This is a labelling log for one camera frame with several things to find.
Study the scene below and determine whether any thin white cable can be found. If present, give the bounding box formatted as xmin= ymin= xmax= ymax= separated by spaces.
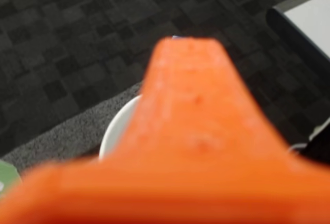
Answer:
xmin=287 ymin=117 xmax=330 ymax=155

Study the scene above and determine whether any ribbed brown paper cup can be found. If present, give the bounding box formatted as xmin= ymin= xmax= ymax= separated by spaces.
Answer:
xmin=98 ymin=94 xmax=144 ymax=161

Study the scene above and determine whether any black framed white easel board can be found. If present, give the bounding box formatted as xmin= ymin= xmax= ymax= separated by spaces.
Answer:
xmin=266 ymin=0 xmax=330 ymax=63

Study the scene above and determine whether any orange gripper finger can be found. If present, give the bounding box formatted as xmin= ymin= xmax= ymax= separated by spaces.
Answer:
xmin=0 ymin=37 xmax=330 ymax=224

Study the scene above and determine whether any short dark grey foam strip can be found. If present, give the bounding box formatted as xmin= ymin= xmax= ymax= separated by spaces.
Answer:
xmin=0 ymin=81 xmax=144 ymax=169

